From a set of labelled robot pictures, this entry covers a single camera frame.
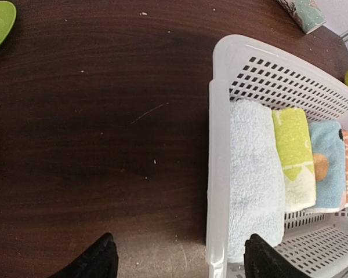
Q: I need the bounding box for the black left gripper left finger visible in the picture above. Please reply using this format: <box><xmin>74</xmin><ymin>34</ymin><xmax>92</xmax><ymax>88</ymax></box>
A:
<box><xmin>50</xmin><ymin>232</ymin><xmax>118</xmax><ymax>278</ymax></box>

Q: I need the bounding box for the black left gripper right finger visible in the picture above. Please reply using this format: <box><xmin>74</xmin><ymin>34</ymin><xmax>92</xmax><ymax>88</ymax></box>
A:
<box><xmin>244</xmin><ymin>234</ymin><xmax>302</xmax><ymax>277</ymax></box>

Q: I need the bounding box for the white plastic basket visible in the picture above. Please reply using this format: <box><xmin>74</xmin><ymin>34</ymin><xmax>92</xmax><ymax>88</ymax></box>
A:
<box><xmin>206</xmin><ymin>35</ymin><xmax>348</xmax><ymax>277</ymax></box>

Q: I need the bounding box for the blue patterned towel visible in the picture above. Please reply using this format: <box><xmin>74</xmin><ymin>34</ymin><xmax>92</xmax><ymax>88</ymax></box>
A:
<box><xmin>305</xmin><ymin>120</ymin><xmax>346</xmax><ymax>214</ymax></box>

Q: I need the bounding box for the white rolled towel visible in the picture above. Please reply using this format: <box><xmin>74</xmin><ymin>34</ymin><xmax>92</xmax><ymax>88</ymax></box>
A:
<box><xmin>227</xmin><ymin>99</ymin><xmax>285</xmax><ymax>264</ymax></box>

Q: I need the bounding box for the green rolled towel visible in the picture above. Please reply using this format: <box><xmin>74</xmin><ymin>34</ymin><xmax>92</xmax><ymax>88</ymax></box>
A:
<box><xmin>272</xmin><ymin>108</ymin><xmax>316</xmax><ymax>213</ymax></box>

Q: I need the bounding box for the teal patterned paper cup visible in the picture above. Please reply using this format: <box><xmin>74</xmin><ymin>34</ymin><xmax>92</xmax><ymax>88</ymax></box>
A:
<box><xmin>276</xmin><ymin>0</ymin><xmax>327</xmax><ymax>34</ymax></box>

